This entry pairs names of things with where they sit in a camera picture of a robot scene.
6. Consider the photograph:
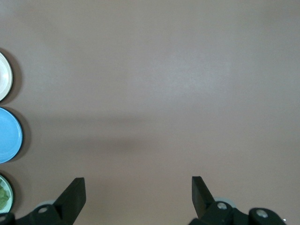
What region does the light green plate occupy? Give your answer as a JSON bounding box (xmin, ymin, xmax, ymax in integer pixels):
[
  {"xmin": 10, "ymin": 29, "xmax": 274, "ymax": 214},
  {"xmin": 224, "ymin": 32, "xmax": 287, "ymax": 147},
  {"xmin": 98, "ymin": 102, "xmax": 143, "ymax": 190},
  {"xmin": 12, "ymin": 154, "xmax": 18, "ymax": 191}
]
[{"xmin": 0, "ymin": 173, "xmax": 14, "ymax": 214}]

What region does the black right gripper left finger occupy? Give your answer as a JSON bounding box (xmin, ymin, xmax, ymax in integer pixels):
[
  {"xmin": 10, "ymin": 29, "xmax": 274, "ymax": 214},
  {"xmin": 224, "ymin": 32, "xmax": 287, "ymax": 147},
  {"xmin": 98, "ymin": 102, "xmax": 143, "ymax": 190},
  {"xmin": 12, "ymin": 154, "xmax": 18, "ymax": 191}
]
[{"xmin": 14, "ymin": 177, "xmax": 86, "ymax": 225}]

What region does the green lettuce leaf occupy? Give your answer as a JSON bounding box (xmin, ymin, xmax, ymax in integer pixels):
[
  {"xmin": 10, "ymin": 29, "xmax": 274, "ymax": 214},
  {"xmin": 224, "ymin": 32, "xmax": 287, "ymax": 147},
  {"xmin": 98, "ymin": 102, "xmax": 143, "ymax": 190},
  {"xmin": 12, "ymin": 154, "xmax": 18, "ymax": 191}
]
[{"xmin": 0, "ymin": 181, "xmax": 9, "ymax": 211}]

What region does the beige plate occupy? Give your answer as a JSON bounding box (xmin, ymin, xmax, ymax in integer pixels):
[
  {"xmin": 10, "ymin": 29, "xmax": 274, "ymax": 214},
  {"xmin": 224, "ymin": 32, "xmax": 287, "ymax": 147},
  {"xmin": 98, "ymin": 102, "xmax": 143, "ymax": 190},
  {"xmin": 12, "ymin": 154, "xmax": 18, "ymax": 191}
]
[{"xmin": 0, "ymin": 52, "xmax": 14, "ymax": 102}]

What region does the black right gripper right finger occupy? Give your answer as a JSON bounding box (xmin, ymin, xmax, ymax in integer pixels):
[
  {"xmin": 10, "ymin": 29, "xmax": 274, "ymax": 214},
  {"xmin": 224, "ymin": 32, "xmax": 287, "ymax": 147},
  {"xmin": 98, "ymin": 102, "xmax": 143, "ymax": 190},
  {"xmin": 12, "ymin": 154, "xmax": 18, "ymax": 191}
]
[{"xmin": 188, "ymin": 176, "xmax": 288, "ymax": 225}]

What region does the blue plate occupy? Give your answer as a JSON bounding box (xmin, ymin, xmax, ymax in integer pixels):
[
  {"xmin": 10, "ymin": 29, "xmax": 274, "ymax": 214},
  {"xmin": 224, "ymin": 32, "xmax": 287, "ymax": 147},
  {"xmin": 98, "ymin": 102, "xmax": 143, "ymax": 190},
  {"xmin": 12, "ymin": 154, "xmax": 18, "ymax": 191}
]
[{"xmin": 0, "ymin": 107, "xmax": 24, "ymax": 164}]

